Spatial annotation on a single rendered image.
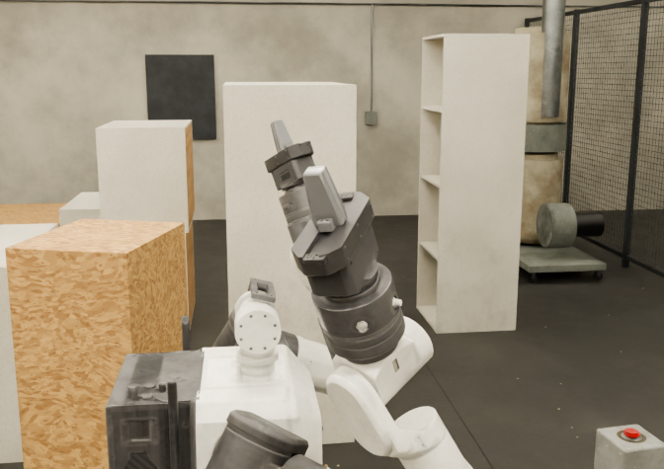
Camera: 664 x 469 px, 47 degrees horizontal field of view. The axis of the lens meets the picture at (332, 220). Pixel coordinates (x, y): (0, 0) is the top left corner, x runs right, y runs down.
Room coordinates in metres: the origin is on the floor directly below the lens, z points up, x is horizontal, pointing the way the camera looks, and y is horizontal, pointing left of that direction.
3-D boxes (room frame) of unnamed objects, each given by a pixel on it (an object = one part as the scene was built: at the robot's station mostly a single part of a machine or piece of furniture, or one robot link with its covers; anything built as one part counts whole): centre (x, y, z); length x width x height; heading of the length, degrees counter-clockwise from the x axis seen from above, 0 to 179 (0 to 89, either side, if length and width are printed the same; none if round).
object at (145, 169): (5.45, 1.32, 1.08); 0.80 x 0.58 x 0.72; 7
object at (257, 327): (1.08, 0.11, 1.44); 0.10 x 0.07 x 0.09; 8
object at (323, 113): (3.89, 0.24, 0.88); 0.90 x 0.60 x 1.75; 7
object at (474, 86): (5.40, -0.98, 1.03); 0.60 x 0.58 x 2.05; 7
